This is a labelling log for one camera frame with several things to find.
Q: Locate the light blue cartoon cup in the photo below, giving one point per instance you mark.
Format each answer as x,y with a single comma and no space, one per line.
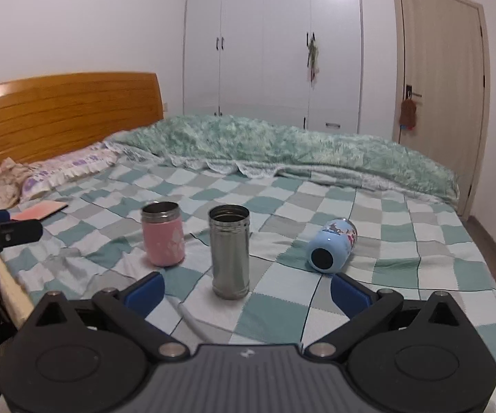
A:
330,249

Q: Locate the beige door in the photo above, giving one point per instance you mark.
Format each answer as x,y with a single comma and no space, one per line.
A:
443,66

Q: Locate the pink cup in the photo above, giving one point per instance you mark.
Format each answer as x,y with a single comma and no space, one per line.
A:
163,233

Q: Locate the green fluffy quilt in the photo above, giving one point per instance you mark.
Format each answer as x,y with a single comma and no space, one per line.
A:
259,149

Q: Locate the wooden headboard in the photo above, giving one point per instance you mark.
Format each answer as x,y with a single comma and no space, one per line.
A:
47,116

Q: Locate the green hanging wardrobe ornament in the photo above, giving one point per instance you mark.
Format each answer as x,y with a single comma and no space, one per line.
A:
312,61

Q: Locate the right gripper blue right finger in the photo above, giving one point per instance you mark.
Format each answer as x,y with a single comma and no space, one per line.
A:
350,296

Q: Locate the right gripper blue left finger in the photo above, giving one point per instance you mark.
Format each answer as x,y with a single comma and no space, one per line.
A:
145,295

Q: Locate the pink notebook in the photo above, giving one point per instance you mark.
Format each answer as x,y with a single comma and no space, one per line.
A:
40,210

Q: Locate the brown hanging door ornament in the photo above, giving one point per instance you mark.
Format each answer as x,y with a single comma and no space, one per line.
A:
408,114

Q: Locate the white wardrobe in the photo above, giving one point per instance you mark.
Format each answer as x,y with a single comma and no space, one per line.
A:
248,58

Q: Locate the green checkered bed blanket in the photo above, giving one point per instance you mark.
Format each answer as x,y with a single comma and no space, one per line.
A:
412,246

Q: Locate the silver steel cup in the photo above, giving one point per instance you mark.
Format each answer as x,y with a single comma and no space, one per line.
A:
229,242

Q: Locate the crumpled floral cloth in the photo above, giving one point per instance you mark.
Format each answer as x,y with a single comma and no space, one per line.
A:
12,177

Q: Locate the floral frilled pillow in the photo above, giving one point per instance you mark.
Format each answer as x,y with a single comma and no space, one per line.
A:
49,174

